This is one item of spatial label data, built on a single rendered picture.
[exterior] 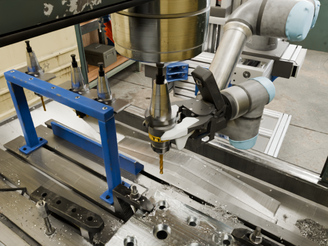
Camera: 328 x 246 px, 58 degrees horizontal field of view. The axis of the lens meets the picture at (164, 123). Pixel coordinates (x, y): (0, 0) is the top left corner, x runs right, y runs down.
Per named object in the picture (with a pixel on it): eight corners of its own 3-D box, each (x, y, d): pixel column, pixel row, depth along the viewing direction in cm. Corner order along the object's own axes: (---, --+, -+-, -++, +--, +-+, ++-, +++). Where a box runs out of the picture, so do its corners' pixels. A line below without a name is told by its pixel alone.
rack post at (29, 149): (40, 137, 125) (21, 72, 109) (48, 142, 123) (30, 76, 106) (18, 150, 118) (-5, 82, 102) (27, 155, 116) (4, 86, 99)
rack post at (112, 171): (119, 180, 105) (111, 107, 88) (131, 186, 102) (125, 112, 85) (99, 198, 98) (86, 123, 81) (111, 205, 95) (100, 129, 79)
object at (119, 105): (120, 98, 90) (119, 96, 90) (133, 103, 88) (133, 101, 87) (103, 108, 85) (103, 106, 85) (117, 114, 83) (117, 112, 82)
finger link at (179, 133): (172, 163, 59) (198, 142, 65) (173, 139, 55) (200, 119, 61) (159, 156, 60) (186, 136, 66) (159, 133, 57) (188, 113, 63)
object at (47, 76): (49, 72, 106) (49, 71, 105) (59, 76, 103) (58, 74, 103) (32, 80, 101) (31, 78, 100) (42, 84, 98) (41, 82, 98)
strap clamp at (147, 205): (122, 207, 95) (118, 172, 86) (155, 227, 88) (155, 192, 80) (114, 214, 92) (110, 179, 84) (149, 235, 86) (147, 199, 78)
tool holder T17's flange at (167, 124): (138, 123, 60) (138, 112, 59) (159, 111, 64) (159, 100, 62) (161, 135, 57) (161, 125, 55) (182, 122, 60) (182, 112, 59)
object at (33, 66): (25, 70, 103) (20, 51, 100) (37, 66, 106) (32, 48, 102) (31, 73, 101) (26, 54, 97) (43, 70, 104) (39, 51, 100)
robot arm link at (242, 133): (221, 129, 90) (226, 97, 84) (258, 140, 86) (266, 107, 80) (212, 143, 85) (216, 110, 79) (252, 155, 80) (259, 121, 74)
